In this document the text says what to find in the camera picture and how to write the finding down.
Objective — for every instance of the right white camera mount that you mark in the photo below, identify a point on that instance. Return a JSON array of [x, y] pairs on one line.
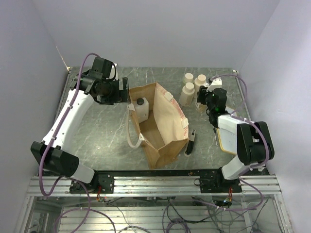
[[213, 84]]

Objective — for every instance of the white jug black cap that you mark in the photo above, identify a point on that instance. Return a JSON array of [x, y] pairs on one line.
[[141, 106]]

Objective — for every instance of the pale green bottle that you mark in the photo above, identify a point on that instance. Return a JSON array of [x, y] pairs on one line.
[[187, 78]]

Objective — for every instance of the black marker pen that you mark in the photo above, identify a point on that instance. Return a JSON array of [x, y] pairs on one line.
[[216, 136]]

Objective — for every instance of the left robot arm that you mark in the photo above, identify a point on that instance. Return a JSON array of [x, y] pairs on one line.
[[100, 85]]

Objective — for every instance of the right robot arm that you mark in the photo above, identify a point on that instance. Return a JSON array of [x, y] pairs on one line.
[[250, 141]]

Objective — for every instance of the brown canvas tote bag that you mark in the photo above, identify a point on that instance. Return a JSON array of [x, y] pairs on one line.
[[163, 135]]

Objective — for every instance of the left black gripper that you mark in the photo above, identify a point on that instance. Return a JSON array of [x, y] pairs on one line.
[[124, 94]]

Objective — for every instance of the black white utility knife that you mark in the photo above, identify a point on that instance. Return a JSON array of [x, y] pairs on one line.
[[190, 144]]

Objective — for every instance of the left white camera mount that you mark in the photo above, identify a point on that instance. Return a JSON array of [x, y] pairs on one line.
[[114, 73]]

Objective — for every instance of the small whiteboard yellow frame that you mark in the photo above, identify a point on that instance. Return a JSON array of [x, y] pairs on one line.
[[227, 132]]

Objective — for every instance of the amber bottle white cap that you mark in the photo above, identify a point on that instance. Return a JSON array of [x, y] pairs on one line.
[[200, 107]]

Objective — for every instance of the aluminium mounting rail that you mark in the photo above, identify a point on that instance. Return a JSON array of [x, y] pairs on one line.
[[186, 186]]

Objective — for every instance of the cream bottle beige cap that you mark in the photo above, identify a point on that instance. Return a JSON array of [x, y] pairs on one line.
[[199, 81]]

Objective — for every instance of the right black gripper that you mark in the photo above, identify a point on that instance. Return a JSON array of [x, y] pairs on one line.
[[201, 94]]

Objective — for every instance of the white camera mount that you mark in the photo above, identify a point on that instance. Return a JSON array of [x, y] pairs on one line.
[[213, 84], [114, 73]]

